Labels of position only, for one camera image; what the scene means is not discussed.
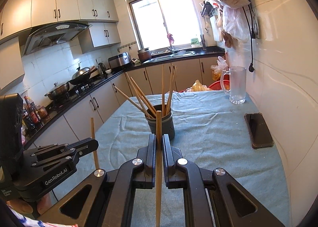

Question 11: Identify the brown clay pot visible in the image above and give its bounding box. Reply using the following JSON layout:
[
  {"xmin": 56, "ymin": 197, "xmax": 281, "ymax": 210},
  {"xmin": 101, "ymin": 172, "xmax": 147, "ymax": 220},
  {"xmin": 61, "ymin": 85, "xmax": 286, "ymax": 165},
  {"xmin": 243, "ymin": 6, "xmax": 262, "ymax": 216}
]
[{"xmin": 138, "ymin": 48, "xmax": 152, "ymax": 63}]

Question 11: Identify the black smartphone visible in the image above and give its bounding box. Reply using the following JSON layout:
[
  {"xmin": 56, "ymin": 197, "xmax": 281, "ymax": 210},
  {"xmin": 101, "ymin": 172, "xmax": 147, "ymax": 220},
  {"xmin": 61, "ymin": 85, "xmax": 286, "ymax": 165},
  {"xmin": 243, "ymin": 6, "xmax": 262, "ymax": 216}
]
[{"xmin": 244, "ymin": 113, "xmax": 274, "ymax": 149}]

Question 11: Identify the clear glass pitcher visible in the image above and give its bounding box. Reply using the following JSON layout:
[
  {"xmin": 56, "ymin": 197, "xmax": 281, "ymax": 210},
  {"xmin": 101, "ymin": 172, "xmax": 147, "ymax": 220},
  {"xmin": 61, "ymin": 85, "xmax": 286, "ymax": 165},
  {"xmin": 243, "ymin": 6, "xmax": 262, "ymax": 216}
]
[{"xmin": 220, "ymin": 66, "xmax": 246, "ymax": 105}]

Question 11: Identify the range hood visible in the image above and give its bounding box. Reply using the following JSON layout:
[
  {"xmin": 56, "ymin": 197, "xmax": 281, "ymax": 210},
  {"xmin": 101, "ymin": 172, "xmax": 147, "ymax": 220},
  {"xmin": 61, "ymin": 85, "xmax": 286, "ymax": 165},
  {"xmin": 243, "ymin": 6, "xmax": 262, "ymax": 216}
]
[{"xmin": 21, "ymin": 21, "xmax": 90, "ymax": 56}]

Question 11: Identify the black power plug cable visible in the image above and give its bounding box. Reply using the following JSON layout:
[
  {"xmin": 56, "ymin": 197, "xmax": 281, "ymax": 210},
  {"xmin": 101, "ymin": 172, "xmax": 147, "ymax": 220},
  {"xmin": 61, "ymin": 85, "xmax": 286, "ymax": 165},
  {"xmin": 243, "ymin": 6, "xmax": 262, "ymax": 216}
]
[{"xmin": 242, "ymin": 5, "xmax": 256, "ymax": 73}]

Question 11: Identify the steel cooking pot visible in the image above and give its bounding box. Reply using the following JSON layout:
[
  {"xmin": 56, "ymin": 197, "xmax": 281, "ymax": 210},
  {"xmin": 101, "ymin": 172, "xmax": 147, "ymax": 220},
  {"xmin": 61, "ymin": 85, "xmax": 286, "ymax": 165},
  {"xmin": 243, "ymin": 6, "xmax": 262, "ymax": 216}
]
[{"xmin": 44, "ymin": 82, "xmax": 70, "ymax": 100}]

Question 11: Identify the red plastic basin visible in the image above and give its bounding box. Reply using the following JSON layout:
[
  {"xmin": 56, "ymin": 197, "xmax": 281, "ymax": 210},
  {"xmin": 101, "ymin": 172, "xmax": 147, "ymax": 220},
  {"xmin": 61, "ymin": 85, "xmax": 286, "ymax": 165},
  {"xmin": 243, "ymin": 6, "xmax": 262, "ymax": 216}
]
[{"xmin": 181, "ymin": 80, "xmax": 222, "ymax": 92}]

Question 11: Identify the electric kettle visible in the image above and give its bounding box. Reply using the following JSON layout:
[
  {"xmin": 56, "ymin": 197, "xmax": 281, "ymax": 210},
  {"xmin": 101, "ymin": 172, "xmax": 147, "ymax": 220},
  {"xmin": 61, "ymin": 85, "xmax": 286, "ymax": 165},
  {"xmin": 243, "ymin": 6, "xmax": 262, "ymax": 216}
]
[{"xmin": 98, "ymin": 62, "xmax": 107, "ymax": 75}]

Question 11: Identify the silver rice cooker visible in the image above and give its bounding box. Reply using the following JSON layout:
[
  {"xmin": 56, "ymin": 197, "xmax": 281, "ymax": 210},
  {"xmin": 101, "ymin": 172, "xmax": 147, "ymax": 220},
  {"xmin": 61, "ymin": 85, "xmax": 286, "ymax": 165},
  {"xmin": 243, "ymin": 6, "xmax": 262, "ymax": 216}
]
[{"xmin": 108, "ymin": 52, "xmax": 132, "ymax": 69}]

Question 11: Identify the black wok with lid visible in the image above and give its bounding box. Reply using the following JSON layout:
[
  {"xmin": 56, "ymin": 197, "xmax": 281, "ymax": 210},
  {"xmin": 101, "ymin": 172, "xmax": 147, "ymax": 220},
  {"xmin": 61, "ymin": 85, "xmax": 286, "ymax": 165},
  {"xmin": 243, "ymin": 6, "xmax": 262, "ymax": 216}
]
[{"xmin": 69, "ymin": 62, "xmax": 95, "ymax": 85}]

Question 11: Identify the dark perforated utensil holder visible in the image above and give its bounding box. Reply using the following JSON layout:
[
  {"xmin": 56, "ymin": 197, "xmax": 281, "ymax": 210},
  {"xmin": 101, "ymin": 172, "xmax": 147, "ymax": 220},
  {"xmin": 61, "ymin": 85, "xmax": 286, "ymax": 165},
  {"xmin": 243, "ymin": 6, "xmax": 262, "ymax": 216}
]
[{"xmin": 145, "ymin": 110, "xmax": 175, "ymax": 140}]

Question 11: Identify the left hand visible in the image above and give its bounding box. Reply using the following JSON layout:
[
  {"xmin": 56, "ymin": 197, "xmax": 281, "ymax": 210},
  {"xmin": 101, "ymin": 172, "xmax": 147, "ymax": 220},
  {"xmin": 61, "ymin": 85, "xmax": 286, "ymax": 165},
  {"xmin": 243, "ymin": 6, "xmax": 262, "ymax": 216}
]
[{"xmin": 6, "ymin": 194, "xmax": 52, "ymax": 215}]

